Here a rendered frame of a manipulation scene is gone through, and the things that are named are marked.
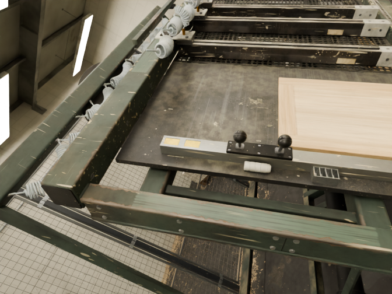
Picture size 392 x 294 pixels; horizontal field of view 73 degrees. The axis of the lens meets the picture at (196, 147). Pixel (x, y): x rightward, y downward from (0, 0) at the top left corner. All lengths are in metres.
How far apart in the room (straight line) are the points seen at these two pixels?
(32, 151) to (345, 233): 1.22
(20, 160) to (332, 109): 1.28
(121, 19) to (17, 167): 6.18
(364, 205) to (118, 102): 0.85
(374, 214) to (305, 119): 0.38
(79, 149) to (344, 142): 0.84
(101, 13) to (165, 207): 6.90
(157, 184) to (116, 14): 6.56
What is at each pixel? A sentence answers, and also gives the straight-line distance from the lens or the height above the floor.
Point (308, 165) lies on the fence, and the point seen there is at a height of 1.30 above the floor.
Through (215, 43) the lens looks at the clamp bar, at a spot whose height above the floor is 1.66.
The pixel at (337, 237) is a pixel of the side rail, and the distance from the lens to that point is 0.72.
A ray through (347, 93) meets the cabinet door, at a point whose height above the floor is 1.14.
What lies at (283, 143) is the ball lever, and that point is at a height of 1.44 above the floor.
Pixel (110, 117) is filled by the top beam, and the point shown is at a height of 1.89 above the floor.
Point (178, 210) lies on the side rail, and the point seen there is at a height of 1.60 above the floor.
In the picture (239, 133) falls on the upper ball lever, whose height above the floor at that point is 1.55.
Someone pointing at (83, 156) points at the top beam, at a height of 1.89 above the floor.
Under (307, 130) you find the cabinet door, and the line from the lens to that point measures 0.99.
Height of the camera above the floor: 1.78
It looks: 12 degrees down
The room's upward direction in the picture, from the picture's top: 61 degrees counter-clockwise
